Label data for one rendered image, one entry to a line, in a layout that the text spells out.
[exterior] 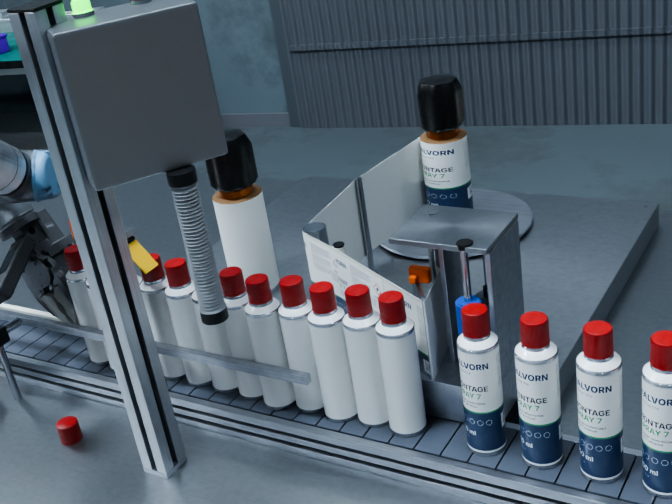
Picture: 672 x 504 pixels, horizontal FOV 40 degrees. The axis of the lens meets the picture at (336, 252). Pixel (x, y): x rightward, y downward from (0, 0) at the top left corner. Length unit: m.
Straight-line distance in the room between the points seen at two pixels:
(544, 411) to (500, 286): 0.17
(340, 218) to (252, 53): 3.87
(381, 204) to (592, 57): 3.19
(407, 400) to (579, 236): 0.63
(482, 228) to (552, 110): 3.72
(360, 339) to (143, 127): 0.39
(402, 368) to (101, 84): 0.51
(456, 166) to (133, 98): 0.79
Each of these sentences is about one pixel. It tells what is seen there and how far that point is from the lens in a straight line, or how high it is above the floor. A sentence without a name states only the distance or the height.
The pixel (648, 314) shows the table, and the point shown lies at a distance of 1.62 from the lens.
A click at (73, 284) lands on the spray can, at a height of 1.03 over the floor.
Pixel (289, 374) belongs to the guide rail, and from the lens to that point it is 1.30.
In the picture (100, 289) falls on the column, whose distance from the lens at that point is 1.26.
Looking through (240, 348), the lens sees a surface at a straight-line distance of 1.37.
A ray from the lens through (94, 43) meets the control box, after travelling 1.11.
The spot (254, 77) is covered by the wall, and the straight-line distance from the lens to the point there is 5.45.
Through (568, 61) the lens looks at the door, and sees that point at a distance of 4.82.
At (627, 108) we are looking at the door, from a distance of 4.86.
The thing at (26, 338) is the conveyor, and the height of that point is 0.88.
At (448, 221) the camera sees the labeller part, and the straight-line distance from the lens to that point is 1.24.
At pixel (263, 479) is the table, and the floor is 0.83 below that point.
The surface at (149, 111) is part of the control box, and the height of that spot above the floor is 1.36.
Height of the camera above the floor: 1.66
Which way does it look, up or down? 26 degrees down
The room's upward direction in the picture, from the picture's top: 9 degrees counter-clockwise
